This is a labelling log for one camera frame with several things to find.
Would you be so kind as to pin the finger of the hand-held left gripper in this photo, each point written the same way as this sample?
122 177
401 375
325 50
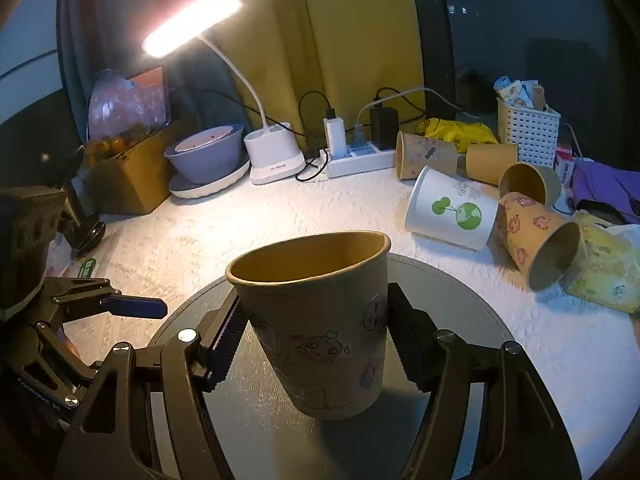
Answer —
47 347
140 307

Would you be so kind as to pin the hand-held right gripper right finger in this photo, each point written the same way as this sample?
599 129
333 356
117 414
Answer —
400 332

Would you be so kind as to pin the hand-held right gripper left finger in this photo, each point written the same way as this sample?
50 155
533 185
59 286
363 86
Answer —
231 327

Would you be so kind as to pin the brown paper cup with drawings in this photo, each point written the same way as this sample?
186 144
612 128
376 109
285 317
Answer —
320 325

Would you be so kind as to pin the white cup with green print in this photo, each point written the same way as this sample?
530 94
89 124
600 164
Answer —
450 212

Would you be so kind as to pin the paper cup with pink print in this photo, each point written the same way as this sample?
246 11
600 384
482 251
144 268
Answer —
530 230

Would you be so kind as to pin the brown printed paper cup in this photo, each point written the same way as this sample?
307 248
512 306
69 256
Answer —
430 156

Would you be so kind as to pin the plain brown paper cup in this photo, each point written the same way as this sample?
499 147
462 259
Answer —
492 162
545 180

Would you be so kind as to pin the yellow-green printed paper cup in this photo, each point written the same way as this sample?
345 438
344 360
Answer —
607 270

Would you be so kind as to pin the round grey tray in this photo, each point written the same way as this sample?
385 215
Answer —
450 305

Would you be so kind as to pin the dark round object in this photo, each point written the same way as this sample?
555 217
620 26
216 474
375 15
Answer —
90 235

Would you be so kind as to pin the oranges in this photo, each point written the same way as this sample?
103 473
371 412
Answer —
107 146

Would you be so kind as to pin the cardboard box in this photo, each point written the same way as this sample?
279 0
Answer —
135 175

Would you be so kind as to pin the white plate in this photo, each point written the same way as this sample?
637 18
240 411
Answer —
220 185

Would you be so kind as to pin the purple bowl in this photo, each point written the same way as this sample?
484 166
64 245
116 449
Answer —
207 157

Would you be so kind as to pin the clear plastic bag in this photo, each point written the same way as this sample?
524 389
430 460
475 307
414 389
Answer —
117 102

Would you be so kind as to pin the white desk lamp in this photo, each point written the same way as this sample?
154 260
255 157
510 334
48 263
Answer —
272 160

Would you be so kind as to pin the white power strip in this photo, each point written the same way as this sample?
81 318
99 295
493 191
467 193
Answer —
365 161

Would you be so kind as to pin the black charger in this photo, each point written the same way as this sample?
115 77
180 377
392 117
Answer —
384 127

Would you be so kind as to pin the white charger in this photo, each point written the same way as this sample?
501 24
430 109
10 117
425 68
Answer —
334 135

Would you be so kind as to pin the yellow plastic bag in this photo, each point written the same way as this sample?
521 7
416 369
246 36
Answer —
460 132

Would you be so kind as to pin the white plastic basket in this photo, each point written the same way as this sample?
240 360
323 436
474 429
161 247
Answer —
530 135

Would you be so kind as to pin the small red and white box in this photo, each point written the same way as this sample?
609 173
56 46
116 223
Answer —
565 160

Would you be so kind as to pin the purple cloth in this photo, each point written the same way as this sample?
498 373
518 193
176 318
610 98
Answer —
605 180

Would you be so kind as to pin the packets in basket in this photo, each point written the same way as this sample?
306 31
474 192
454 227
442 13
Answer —
515 91

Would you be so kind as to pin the yellow curtain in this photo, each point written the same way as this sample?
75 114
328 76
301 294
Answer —
350 35

